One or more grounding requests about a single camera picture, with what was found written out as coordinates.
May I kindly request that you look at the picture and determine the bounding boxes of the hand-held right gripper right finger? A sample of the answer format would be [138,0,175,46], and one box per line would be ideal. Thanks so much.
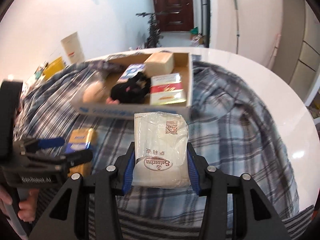
[186,142,292,240]

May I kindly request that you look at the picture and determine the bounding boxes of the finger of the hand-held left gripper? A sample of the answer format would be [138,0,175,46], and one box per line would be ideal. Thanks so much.
[27,150,93,171]
[15,137,66,153]

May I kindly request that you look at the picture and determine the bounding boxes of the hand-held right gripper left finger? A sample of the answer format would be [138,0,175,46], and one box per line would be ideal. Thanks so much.
[29,141,137,240]

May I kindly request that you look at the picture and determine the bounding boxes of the yellow cigarette pack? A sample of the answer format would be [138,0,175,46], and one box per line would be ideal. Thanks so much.
[65,128,98,178]

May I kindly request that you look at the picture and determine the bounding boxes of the white plastic sachet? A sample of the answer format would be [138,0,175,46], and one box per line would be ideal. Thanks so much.
[131,112,190,188]

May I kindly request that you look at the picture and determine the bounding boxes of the shallow cardboard box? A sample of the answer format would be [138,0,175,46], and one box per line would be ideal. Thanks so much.
[70,52,193,119]

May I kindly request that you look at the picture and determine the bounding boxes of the black fabric item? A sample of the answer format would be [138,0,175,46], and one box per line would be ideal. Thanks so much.
[110,72,152,105]

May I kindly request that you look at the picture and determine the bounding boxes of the blue and white packet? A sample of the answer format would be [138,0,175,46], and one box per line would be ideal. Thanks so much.
[117,63,146,83]

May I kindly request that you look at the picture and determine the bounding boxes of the beige rectangular box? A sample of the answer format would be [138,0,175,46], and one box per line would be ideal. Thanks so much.
[144,52,175,77]

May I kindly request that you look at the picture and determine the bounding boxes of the person's left hand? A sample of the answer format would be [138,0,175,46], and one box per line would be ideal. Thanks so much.
[0,187,40,222]

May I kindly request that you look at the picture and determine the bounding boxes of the blue plaid shirt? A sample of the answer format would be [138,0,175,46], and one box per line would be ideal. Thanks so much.
[14,60,300,240]

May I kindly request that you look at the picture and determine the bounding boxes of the plastic-wrapped round bun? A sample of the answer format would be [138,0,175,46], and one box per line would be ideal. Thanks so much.
[82,71,108,103]

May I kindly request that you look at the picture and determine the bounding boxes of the pile of assorted packets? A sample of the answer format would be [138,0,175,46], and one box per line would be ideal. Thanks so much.
[25,61,49,90]

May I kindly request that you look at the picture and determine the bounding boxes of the yellow box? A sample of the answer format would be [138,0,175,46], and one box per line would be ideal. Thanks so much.
[42,56,66,80]

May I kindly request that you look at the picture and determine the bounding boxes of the red and white box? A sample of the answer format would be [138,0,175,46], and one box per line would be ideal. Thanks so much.
[149,73,187,105]

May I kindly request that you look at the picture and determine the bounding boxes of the tall beige paper cup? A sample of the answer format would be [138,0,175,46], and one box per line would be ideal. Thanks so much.
[61,31,85,64]

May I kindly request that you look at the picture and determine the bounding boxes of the person's striped grey shirt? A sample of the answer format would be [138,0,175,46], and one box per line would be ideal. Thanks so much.
[32,204,314,240]

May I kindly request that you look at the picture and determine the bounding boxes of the cardboard boxes on floor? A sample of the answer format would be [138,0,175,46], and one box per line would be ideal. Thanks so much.
[190,33,207,47]

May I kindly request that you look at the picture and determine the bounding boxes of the black bicycle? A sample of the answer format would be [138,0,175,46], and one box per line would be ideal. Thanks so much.
[136,12,163,47]

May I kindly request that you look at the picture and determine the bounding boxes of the black-framed glass sliding door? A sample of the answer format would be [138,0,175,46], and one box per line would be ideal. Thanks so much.
[199,0,210,48]

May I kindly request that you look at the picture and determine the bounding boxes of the beige refrigerator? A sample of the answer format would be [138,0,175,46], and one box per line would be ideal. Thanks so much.
[271,0,320,103]

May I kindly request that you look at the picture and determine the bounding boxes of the dark red entrance door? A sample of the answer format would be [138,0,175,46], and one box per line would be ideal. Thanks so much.
[150,0,195,32]

